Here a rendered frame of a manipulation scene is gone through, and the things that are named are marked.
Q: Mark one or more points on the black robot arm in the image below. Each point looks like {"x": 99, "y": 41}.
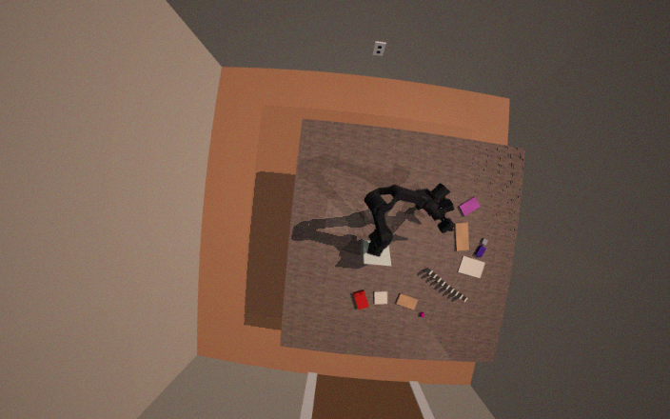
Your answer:
{"x": 381, "y": 237}

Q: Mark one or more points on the red flat block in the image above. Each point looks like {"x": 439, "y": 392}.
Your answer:
{"x": 360, "y": 299}

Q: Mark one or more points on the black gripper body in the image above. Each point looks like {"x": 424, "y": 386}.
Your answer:
{"x": 446, "y": 224}

